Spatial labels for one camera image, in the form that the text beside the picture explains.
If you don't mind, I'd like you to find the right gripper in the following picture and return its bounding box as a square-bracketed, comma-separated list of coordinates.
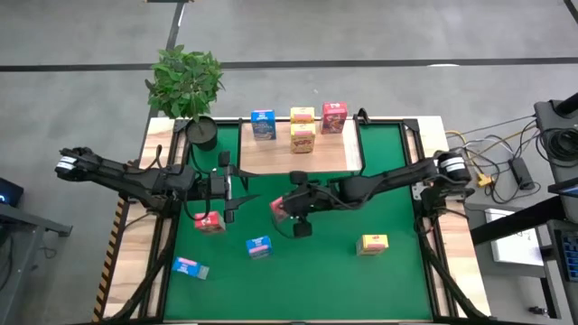
[282, 170, 335, 239]

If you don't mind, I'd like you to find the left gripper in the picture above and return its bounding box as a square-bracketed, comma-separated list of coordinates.
[208, 151, 261, 225]

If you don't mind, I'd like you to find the red Froot Loops cereal box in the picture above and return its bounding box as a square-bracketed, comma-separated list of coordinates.
[193, 210, 227, 235]
[321, 101, 349, 135]
[269, 197, 291, 225]

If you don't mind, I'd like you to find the blue Rice Krispies cereal box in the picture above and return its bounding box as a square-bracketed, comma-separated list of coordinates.
[245, 235, 274, 261]
[250, 109, 277, 142]
[171, 255, 210, 281]

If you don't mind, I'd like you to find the yellow Corn Pops cereal box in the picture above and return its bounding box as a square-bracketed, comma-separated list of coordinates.
[289, 107, 316, 125]
[289, 122, 317, 155]
[355, 233, 390, 257]

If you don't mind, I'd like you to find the green table mat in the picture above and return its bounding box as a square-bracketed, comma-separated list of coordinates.
[163, 124, 434, 321]

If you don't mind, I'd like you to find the green plant in black pot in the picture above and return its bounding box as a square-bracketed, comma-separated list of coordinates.
[144, 43, 226, 153]

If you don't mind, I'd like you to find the yellow black hazard tape strip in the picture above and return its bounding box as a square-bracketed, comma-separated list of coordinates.
[92, 198, 127, 322]

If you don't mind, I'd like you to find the grey desk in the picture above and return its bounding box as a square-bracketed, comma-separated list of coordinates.
[0, 202, 73, 325]

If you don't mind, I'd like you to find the white board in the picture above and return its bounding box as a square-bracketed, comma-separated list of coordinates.
[485, 208, 545, 267]

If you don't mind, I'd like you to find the black bar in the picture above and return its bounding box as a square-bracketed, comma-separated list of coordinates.
[469, 194, 578, 247]

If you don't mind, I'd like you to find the black monitor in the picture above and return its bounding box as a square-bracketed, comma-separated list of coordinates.
[0, 177, 24, 209]

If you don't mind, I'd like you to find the black power adapter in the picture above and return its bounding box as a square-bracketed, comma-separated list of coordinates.
[508, 156, 535, 190]

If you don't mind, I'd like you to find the grey equipment stand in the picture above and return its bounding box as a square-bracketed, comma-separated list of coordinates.
[534, 92, 578, 181]

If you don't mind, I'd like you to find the dark tablet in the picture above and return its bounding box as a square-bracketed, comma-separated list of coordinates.
[547, 177, 578, 199]

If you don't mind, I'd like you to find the black keyboard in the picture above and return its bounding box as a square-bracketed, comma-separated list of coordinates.
[553, 227, 578, 283]

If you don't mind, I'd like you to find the wooden shelf with black frame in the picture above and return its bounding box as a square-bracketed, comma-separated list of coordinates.
[237, 116, 366, 190]

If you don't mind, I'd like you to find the black table frame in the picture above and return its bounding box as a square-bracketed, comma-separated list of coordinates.
[101, 116, 491, 325]

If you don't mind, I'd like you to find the orange cable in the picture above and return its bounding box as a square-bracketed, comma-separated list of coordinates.
[444, 129, 487, 180]

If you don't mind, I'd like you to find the grey cable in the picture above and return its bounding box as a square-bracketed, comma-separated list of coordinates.
[444, 115, 538, 136]

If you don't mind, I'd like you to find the coiled black cable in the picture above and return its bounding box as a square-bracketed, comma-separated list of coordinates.
[539, 127, 578, 163]

